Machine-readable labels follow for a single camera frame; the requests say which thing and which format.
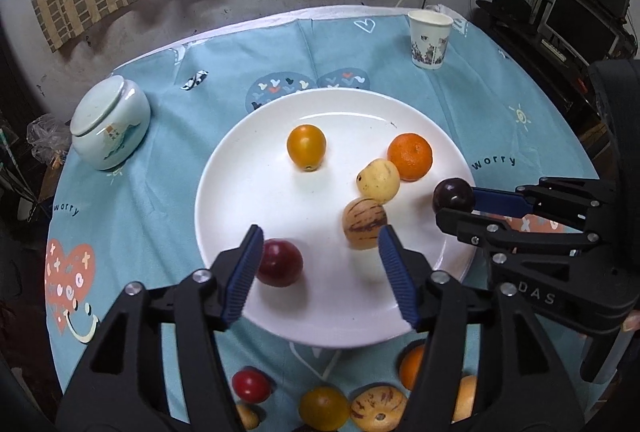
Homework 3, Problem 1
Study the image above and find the pale green ceramic jar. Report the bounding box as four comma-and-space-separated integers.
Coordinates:
72, 79, 151, 171

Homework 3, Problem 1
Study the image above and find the black hat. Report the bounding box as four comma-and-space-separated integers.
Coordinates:
475, 0, 534, 25

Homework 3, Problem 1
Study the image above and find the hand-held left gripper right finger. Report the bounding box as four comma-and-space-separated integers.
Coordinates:
377, 224, 586, 432

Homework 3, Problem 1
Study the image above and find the red cherry tomato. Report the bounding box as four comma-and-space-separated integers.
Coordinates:
231, 368, 272, 404

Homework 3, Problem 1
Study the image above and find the striped pepino melon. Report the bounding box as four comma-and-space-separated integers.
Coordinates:
342, 197, 388, 251
349, 387, 409, 431

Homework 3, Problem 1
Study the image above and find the pale green jar lid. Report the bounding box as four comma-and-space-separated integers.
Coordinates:
70, 75, 137, 137

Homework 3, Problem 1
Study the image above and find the dark purple plum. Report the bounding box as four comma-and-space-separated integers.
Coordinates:
432, 178, 476, 214

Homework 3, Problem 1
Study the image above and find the yellow orange tomato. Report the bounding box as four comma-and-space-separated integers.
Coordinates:
287, 124, 327, 173
298, 386, 350, 432

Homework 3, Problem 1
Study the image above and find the small tan longan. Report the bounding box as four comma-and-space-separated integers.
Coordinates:
235, 404, 261, 431

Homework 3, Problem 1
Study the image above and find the light blue printed tablecloth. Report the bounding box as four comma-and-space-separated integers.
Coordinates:
44, 4, 601, 432

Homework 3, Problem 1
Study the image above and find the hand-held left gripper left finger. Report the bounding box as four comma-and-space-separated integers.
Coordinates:
52, 224, 266, 432

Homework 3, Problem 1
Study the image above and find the dark media cabinet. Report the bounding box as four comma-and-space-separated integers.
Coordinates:
470, 7, 640, 153

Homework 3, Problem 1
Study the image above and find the orange mandarin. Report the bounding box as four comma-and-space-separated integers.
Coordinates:
387, 132, 434, 182
398, 344, 427, 392

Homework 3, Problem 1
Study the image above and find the white oval plate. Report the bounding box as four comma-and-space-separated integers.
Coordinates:
194, 87, 478, 349

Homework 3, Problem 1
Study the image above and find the clear plastic bag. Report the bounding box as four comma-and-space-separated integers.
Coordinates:
26, 113, 73, 163

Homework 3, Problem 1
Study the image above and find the black computer monitor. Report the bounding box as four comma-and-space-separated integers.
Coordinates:
537, 0, 621, 63

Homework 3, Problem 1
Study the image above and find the black chair back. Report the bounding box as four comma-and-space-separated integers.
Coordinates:
587, 59, 640, 193

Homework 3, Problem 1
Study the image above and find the orange tan pepino melon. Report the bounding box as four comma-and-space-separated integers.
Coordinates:
452, 374, 478, 423

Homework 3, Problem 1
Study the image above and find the printed paper cup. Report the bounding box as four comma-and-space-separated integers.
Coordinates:
407, 9, 454, 70

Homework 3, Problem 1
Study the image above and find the dark red plum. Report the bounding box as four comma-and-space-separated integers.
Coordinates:
256, 238, 304, 288

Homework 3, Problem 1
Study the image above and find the small pale yellow fruit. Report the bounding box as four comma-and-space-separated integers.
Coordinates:
356, 158, 401, 205

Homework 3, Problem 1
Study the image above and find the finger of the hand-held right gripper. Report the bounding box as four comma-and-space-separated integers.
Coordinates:
470, 176, 618, 233
434, 206, 603, 263

